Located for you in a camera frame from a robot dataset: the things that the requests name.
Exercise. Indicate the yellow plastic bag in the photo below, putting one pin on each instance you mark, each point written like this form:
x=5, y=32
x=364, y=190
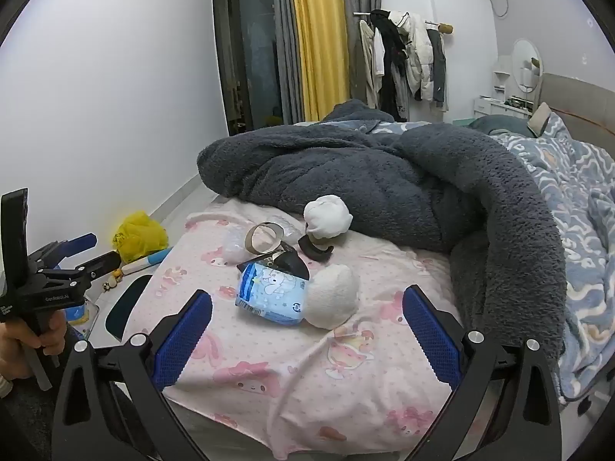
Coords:
x=139, y=235

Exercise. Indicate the blue printed plastic bag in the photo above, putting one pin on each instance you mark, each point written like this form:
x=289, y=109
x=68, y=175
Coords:
x=77, y=314

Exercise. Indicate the dark grey fleece blanket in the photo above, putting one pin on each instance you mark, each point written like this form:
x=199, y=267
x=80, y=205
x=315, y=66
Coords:
x=408, y=177

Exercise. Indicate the yellow curtain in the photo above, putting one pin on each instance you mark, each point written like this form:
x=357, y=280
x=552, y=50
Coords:
x=319, y=43

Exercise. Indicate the brown cushion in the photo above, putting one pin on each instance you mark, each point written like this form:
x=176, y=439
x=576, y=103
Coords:
x=540, y=120

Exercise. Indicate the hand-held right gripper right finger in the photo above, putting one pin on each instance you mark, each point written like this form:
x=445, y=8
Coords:
x=427, y=336

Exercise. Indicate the black hanging jacket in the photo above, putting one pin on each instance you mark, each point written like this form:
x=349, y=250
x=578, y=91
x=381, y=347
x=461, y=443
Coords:
x=389, y=72

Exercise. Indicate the beige hanging garment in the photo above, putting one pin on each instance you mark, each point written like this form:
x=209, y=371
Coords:
x=367, y=57

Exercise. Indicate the small yellow toy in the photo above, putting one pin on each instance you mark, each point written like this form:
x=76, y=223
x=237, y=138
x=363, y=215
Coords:
x=115, y=276

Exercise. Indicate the blue patterned duvet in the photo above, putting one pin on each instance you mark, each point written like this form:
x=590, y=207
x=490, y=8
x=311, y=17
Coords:
x=586, y=249

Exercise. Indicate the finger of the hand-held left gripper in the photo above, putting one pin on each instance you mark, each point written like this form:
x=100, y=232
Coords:
x=103, y=261
x=79, y=241

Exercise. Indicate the small white wall shelf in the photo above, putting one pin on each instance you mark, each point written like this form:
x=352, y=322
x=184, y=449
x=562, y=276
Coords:
x=502, y=72

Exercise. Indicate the blue and white stick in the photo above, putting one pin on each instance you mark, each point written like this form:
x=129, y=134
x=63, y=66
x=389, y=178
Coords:
x=144, y=263

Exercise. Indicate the beige bed headboard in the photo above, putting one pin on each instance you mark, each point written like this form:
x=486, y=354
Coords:
x=586, y=101

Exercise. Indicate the white puffer jacket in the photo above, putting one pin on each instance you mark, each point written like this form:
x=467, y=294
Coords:
x=418, y=57

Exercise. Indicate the white sock ball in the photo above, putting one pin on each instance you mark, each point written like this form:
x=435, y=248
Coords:
x=331, y=297

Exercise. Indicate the black curved plastic piece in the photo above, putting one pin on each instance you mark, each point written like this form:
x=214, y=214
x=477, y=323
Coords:
x=312, y=252

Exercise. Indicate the white tissue ball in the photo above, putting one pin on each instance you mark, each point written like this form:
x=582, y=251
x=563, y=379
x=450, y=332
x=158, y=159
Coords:
x=326, y=216

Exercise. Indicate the black tissue packet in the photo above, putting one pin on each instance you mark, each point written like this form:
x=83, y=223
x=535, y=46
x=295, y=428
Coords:
x=293, y=261

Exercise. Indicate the teal pillow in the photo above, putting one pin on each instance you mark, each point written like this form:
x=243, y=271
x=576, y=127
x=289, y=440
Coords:
x=499, y=125

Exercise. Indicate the grey hanging garment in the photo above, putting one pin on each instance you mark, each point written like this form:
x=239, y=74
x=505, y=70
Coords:
x=437, y=67

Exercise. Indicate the person's left hand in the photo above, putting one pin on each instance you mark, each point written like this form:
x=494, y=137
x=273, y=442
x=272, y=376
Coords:
x=14, y=350

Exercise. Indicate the metal clothes rack rod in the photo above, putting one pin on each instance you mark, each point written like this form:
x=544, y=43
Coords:
x=444, y=26

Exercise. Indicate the blue printed tissue packet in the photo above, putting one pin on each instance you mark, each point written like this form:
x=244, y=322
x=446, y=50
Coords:
x=269, y=293

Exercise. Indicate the dark glass balcony door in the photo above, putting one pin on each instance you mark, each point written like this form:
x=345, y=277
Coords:
x=250, y=48

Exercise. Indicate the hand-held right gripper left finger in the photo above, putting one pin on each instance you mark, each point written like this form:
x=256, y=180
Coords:
x=187, y=336

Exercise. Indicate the pink printed bedsheet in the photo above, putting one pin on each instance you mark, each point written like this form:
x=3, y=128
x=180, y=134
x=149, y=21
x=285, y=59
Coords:
x=288, y=369

